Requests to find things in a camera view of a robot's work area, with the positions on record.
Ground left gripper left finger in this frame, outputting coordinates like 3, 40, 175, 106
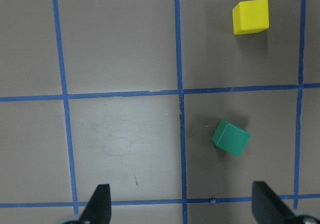
77, 184, 112, 224

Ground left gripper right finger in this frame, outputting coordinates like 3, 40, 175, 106
251, 181, 302, 223

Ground yellow wooden block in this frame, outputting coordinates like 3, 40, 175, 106
232, 0, 270, 35

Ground green wooden block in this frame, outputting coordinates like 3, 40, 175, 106
211, 119, 251, 156

